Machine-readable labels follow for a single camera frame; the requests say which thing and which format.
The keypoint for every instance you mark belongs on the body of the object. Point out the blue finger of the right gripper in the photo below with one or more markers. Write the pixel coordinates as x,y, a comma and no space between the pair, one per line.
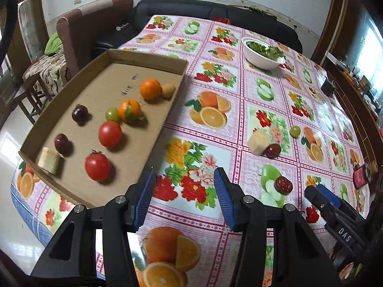
334,199
319,201

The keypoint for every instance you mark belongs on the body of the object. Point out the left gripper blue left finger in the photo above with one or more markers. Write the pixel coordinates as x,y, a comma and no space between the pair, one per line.
141,198

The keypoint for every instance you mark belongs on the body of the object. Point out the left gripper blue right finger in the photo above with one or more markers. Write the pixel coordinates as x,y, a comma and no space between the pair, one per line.
230,197

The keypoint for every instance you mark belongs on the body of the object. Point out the red jujube date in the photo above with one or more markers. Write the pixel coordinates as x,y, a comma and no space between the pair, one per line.
273,150
283,185

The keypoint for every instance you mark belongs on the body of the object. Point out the large red tomato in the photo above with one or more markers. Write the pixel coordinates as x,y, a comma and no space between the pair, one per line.
97,166

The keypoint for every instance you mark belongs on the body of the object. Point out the pale cake cube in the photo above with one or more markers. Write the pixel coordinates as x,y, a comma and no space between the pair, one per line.
49,160
258,142

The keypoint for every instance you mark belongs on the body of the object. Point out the small red tomato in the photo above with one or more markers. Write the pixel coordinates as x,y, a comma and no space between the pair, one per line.
109,134

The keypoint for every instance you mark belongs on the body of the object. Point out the green grape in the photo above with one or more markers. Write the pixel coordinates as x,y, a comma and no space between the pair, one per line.
295,131
112,114

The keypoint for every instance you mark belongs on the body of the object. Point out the orange tangerine with leaf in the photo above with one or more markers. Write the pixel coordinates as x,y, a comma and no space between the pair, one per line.
130,111

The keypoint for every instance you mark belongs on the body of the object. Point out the dark purple plum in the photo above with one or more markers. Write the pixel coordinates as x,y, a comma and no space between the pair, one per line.
80,114
62,143

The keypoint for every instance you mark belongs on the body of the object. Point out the shallow cardboard box tray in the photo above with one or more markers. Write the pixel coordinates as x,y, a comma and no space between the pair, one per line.
94,139

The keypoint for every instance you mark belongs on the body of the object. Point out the wooden sideboard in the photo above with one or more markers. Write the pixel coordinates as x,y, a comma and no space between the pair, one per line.
364,124

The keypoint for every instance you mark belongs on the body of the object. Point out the floral fruit print tablecloth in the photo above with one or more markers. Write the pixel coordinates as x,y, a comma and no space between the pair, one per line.
184,240

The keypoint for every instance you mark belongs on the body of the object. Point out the small black cup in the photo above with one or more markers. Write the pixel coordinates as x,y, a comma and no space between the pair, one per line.
328,87

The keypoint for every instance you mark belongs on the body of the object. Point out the white bowl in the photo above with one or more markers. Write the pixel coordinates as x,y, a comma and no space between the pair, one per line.
258,60

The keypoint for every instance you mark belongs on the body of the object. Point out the green leafy vegetables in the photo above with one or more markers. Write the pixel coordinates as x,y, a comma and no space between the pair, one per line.
272,53

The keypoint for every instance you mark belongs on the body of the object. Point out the wooden stool patterned cushion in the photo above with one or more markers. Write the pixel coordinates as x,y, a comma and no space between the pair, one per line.
42,81

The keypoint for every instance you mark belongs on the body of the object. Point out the brown armchair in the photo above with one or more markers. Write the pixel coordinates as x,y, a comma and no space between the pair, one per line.
80,28

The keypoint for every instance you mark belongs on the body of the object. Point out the green cloth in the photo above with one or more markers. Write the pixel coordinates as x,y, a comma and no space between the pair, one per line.
54,45

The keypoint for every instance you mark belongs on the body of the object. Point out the red object on sofa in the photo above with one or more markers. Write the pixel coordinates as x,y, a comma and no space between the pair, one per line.
224,20

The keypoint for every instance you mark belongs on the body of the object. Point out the wooden glass panel door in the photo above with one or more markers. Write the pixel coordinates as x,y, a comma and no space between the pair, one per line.
26,44

